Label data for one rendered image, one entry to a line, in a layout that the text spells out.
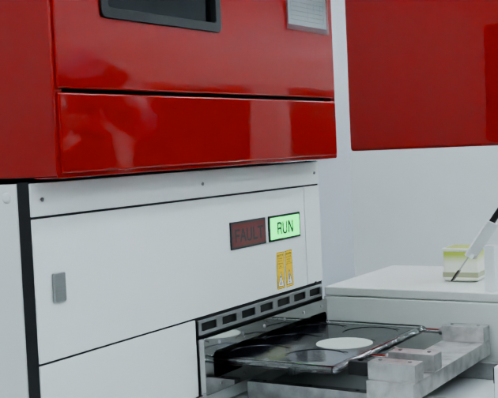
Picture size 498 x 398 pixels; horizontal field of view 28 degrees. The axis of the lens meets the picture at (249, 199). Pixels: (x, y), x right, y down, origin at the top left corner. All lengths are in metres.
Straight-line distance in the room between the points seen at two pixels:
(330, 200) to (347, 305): 3.32
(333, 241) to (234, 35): 3.74
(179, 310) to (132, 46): 0.44
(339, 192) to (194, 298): 3.81
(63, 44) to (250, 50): 0.47
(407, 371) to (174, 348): 0.37
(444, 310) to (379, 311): 0.14
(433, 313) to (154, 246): 0.63
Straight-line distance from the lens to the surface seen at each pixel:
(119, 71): 1.41
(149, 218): 1.53
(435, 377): 1.64
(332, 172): 5.33
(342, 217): 5.44
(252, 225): 1.78
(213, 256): 1.68
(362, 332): 1.88
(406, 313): 1.95
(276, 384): 1.71
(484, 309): 1.90
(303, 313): 1.93
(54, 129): 1.31
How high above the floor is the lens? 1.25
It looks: 3 degrees down
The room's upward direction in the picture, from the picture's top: 3 degrees counter-clockwise
